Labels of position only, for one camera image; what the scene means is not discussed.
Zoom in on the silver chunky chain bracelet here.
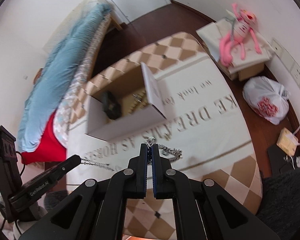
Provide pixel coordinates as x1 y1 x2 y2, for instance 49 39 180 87
147 136 183 165

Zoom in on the white plastic shopping bag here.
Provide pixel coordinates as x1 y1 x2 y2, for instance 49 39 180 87
242 76 289 125

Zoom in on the white cardboard box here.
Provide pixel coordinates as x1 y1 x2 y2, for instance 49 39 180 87
86 62 166 141

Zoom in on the red cloth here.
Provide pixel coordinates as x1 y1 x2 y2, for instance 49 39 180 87
21 112 66 165

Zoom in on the dark fuzzy stool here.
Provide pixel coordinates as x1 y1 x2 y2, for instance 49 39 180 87
256 170 300 239

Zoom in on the cream folded cloth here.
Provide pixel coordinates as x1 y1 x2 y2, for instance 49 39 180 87
197 11 274 75

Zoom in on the pink panther plush toy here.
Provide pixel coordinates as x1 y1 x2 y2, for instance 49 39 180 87
219 3 262 67

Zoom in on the black fitness band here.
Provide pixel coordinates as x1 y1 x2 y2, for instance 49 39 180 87
101 91 122 120

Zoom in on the brown cardboard box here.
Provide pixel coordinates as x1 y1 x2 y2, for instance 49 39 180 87
226 63 265 81

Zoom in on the checkered tablecloth with text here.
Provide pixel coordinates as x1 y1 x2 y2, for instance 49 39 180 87
65 31 264 240

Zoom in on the silver dangling earring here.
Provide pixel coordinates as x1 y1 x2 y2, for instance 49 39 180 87
133 92 147 103

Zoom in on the patterned mattress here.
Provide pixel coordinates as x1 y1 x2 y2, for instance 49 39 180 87
53 12 111 147

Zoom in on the blue quilt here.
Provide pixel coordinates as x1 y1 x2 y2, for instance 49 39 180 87
17 3 111 152

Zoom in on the white wall socket strip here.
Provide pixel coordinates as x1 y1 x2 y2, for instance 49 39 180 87
271 38 300 89

